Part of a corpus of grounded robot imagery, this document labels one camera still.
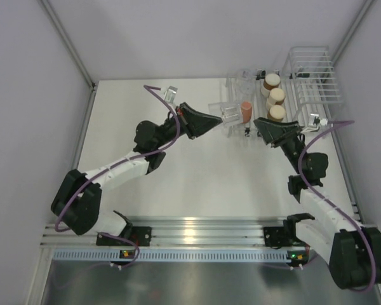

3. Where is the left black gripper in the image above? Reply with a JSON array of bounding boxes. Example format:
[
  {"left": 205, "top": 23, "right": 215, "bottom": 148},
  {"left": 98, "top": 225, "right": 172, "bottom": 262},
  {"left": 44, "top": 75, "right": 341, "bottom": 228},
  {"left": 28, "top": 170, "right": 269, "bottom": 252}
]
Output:
[{"left": 154, "top": 102, "right": 222, "bottom": 149}]

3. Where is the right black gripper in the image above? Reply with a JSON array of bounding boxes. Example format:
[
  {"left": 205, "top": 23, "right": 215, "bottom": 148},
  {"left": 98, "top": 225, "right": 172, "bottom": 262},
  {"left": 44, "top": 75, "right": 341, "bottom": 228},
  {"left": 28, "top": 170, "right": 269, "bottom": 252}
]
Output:
[{"left": 255, "top": 117, "right": 307, "bottom": 175}]

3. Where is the steel cup brown band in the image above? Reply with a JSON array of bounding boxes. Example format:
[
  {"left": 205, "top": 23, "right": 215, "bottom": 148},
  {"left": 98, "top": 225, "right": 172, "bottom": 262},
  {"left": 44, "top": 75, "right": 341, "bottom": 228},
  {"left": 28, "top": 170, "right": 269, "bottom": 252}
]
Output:
[
  {"left": 267, "top": 104, "right": 286, "bottom": 122},
  {"left": 266, "top": 88, "right": 286, "bottom": 108},
  {"left": 260, "top": 73, "right": 281, "bottom": 97}
]

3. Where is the clear plastic cup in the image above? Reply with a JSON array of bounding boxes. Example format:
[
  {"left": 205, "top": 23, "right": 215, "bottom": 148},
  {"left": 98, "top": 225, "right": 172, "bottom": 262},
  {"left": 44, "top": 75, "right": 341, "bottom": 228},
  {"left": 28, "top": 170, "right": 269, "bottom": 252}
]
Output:
[
  {"left": 237, "top": 69, "right": 254, "bottom": 82},
  {"left": 235, "top": 79, "right": 256, "bottom": 103},
  {"left": 208, "top": 102, "right": 243, "bottom": 127}
]

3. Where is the orange white ceramic mug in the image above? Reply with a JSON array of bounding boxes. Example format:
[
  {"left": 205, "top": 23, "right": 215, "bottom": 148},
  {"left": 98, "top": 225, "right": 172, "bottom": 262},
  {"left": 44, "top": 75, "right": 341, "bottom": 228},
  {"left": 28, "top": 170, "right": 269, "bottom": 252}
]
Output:
[{"left": 241, "top": 101, "right": 253, "bottom": 124}]

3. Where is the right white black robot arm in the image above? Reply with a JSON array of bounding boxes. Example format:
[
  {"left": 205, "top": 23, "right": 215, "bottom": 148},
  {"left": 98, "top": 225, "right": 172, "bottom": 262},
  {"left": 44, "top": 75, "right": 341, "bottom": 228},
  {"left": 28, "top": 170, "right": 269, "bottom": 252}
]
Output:
[{"left": 254, "top": 118, "right": 381, "bottom": 292}]

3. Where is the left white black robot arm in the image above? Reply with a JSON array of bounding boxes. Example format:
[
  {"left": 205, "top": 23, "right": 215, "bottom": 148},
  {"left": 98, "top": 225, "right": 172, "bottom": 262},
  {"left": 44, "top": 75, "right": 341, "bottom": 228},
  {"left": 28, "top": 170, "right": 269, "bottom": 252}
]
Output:
[{"left": 51, "top": 102, "right": 222, "bottom": 245}]

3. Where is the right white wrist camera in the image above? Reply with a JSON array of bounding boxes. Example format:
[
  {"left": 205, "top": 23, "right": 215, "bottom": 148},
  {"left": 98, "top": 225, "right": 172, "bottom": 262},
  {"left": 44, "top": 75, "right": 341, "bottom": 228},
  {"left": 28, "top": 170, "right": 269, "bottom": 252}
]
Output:
[{"left": 302, "top": 113, "right": 328, "bottom": 133}]

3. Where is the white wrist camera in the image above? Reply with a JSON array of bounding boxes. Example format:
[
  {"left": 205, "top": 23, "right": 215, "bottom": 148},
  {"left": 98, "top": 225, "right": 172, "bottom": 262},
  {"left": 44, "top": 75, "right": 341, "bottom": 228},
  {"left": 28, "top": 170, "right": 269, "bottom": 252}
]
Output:
[
  {"left": 302, "top": 113, "right": 328, "bottom": 133},
  {"left": 164, "top": 86, "right": 178, "bottom": 105}
]

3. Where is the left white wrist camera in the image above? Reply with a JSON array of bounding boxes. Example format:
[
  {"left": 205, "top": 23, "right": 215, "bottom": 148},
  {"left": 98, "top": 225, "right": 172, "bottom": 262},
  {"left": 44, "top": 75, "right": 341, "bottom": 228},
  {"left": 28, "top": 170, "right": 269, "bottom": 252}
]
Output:
[{"left": 164, "top": 86, "right": 178, "bottom": 105}]

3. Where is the white wire dish rack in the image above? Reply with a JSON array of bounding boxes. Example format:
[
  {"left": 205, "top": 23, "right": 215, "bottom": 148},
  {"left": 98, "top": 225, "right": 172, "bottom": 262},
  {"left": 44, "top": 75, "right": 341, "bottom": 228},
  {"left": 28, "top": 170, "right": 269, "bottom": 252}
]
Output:
[{"left": 224, "top": 46, "right": 344, "bottom": 137}]

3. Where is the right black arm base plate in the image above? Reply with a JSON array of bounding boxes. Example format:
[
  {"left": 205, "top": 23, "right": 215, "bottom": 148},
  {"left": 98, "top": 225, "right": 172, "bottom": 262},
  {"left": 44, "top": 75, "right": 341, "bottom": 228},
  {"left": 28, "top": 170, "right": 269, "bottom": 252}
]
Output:
[{"left": 263, "top": 226, "right": 290, "bottom": 250}]

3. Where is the aluminium mounting rail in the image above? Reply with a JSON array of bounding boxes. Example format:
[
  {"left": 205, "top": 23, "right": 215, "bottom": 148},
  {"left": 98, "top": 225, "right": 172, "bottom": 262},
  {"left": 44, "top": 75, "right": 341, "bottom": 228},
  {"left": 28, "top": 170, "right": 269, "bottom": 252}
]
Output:
[{"left": 43, "top": 216, "right": 381, "bottom": 248}]

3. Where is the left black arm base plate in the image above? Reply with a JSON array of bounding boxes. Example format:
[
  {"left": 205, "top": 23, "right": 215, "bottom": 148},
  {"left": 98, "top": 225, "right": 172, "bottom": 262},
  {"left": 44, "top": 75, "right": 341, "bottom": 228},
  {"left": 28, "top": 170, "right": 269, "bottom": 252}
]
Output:
[{"left": 96, "top": 226, "right": 152, "bottom": 247}]

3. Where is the grey slotted cable duct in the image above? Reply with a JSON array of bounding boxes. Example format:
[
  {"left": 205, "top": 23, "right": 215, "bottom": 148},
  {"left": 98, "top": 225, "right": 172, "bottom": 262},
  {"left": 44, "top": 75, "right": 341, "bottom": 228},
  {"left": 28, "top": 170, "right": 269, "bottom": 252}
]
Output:
[{"left": 53, "top": 248, "right": 308, "bottom": 263}]

